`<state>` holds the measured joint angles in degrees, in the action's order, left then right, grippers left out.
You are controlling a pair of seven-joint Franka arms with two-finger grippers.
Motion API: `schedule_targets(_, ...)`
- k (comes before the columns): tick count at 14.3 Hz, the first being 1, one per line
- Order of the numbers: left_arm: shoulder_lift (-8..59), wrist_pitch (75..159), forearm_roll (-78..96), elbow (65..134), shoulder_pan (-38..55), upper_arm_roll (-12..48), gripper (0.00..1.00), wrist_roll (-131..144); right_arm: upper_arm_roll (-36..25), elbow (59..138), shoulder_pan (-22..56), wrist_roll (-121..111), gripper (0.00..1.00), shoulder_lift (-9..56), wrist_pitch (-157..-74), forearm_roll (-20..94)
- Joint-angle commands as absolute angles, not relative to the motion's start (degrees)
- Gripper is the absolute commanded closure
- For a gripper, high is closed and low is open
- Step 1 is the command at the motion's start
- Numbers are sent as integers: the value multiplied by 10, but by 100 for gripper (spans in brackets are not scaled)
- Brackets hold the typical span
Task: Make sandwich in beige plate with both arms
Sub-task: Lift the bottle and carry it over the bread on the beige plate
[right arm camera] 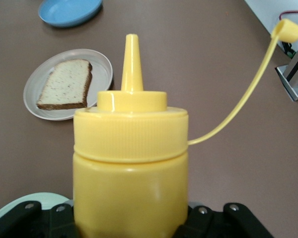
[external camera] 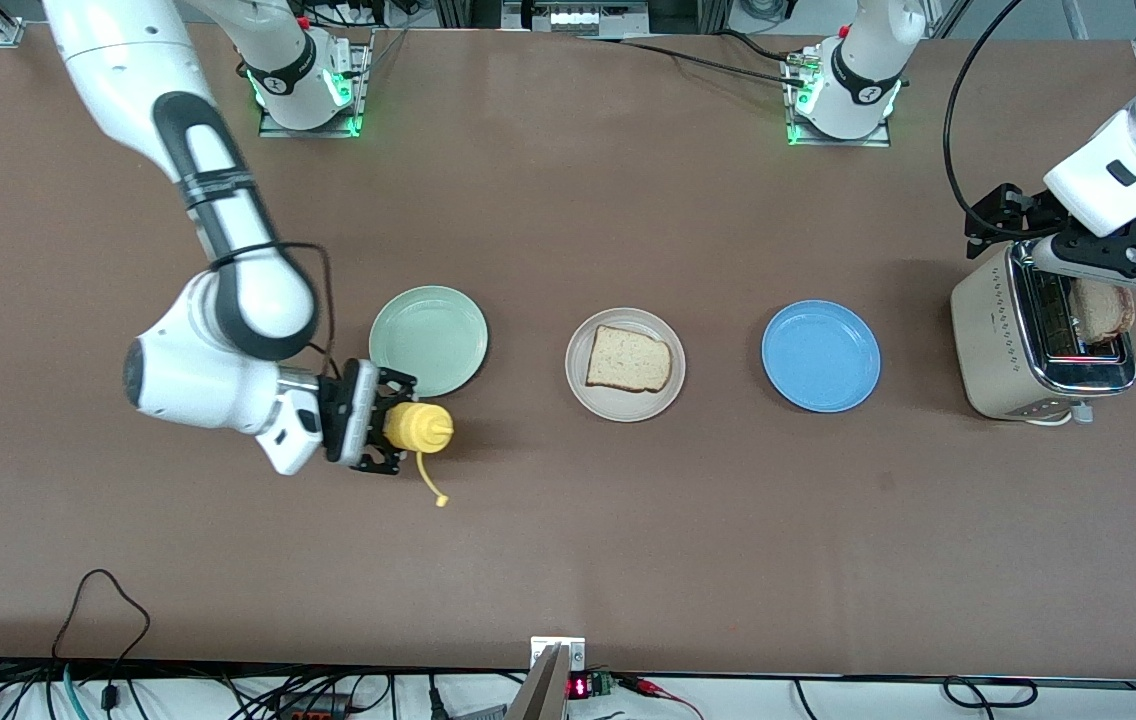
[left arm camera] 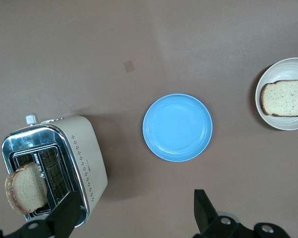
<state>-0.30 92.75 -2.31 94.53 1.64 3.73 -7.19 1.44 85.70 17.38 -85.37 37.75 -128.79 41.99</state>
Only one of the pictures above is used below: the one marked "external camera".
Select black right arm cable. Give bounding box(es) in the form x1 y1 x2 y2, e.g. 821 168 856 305
211 240 341 386

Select light green plate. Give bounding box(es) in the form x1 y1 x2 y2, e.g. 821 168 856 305
369 286 489 399

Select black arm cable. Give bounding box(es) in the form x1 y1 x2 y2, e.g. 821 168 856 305
211 240 341 386
943 0 1024 241

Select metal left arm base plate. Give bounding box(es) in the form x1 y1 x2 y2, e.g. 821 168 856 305
783 55 891 148

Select yellow squeeze bottle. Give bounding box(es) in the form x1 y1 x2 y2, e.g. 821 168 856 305
383 400 455 508

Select black coiled floor cable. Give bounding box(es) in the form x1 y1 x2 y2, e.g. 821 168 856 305
943 677 1039 710

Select black base power cable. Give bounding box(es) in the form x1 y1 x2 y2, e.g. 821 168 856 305
578 33 814 91

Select beige chrome toaster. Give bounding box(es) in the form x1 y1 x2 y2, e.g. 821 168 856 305
950 240 1136 427

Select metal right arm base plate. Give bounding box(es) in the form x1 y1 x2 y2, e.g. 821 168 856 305
258 28 374 139

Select beige plate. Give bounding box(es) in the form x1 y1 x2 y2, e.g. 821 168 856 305
565 307 687 424

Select blue plate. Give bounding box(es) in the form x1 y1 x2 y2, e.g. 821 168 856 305
761 300 882 413

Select grey camera mount bar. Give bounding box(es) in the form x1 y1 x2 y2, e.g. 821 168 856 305
506 644 570 720

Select red clip wire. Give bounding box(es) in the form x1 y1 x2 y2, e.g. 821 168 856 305
618 675 704 720

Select bread slice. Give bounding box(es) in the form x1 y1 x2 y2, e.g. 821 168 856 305
1071 278 1136 347
585 324 675 395

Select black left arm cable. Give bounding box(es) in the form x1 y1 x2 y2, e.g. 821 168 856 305
943 0 1024 241

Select white lit power unit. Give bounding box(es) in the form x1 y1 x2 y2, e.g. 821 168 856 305
501 0 651 37

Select black looped table cable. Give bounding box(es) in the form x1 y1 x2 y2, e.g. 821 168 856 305
50 569 152 713

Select silver camera mount bracket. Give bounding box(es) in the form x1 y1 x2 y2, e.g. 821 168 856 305
530 636 587 673

